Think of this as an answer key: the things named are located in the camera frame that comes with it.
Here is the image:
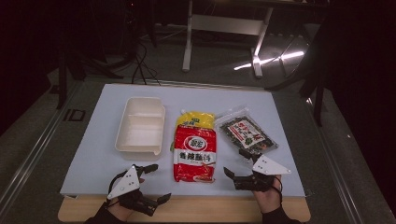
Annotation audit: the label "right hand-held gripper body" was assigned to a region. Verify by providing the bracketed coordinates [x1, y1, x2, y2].
[233, 153, 292, 193]

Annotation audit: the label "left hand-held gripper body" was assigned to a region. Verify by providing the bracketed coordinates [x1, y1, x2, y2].
[106, 164, 161, 217]

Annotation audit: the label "clear dried seaweed packet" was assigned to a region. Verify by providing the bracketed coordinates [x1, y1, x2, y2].
[214, 106, 279, 156]

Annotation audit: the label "white divided plastic container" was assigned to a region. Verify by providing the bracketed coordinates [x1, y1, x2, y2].
[114, 96, 166, 161]

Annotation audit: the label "red seasoning packet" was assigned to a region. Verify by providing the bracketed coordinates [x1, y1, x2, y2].
[172, 125, 218, 184]

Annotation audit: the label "person's left hand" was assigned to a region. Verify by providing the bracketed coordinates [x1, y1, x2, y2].
[106, 203, 134, 222]

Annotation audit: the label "person's right hand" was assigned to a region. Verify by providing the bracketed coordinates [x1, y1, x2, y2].
[251, 175, 284, 215]

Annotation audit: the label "light blue table mat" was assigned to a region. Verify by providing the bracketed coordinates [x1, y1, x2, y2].
[59, 83, 306, 198]

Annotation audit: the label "yellow spouted pouch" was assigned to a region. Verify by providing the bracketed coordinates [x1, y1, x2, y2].
[170, 108, 217, 153]

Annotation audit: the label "black metal stand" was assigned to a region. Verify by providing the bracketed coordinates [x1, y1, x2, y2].
[264, 18, 326, 127]
[55, 46, 125, 110]

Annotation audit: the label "metal floor rail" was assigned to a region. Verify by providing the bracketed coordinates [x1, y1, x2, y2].
[0, 82, 82, 213]
[306, 97, 365, 224]

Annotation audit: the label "black floor cables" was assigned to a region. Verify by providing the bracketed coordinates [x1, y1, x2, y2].
[131, 40, 163, 87]

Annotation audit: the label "white metal table frame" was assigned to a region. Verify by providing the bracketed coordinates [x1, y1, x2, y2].
[181, 0, 275, 79]

